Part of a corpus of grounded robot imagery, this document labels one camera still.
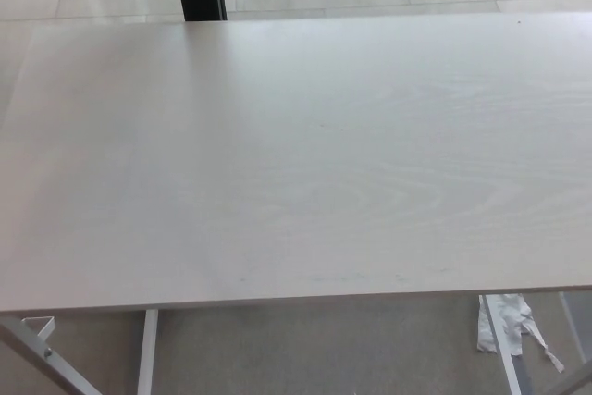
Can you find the white table leg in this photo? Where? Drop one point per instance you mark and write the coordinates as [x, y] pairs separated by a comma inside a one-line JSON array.
[[147, 353], [501, 349]]

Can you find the crumpled white paper scrap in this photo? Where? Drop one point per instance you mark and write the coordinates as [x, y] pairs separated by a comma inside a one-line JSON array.
[[509, 325]]

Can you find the white diagonal table brace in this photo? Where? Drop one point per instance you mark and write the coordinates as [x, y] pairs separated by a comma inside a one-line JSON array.
[[41, 358]]

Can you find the white metal bracket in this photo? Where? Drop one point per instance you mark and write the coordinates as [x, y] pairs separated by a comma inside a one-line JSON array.
[[44, 328]]

